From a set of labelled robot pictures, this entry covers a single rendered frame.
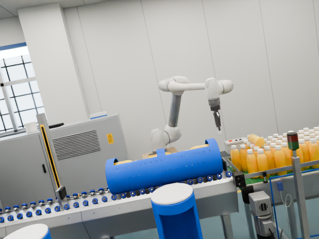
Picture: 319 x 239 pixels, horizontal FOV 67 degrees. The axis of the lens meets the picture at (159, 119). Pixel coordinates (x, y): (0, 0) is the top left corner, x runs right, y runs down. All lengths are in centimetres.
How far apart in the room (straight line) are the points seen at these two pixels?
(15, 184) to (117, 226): 213
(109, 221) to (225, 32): 416
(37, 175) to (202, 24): 385
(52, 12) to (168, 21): 201
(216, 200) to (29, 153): 260
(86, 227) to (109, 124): 168
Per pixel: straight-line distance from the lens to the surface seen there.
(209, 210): 207
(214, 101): 189
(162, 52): 479
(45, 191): 383
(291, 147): 176
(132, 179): 187
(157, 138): 252
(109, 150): 351
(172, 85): 220
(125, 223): 208
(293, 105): 585
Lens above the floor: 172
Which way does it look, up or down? 8 degrees down
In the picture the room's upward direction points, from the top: 12 degrees counter-clockwise
